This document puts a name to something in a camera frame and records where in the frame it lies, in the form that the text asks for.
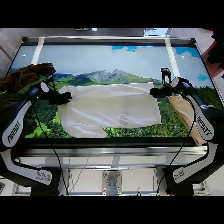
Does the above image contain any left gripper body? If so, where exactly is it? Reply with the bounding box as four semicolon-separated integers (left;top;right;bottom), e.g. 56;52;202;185
49;90;73;106

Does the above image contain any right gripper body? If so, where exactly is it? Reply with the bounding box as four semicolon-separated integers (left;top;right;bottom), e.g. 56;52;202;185
149;86;172;100

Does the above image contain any white garment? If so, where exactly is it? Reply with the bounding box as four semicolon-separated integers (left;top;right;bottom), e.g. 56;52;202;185
56;82;164;140

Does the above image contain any beige garment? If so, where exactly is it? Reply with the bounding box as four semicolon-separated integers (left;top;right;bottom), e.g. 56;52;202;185
167;94;208;146

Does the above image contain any brown garment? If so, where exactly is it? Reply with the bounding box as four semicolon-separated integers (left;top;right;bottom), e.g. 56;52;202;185
0;62;57;95

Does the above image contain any black cable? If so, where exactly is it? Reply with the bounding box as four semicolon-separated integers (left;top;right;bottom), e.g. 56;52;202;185
30;105;70;197
155;96;198;197

